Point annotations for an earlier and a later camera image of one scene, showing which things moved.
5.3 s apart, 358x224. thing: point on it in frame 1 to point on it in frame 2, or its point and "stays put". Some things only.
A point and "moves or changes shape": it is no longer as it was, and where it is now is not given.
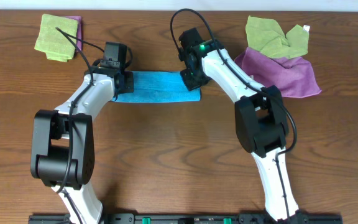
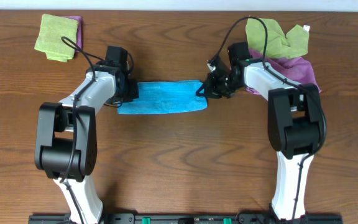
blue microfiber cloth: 151,86 moves or changes shape
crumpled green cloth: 265,35 stays put
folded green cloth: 50,40 stays put
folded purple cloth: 79,44 stays put
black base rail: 188,218 stays put
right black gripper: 191,81 to 212,86
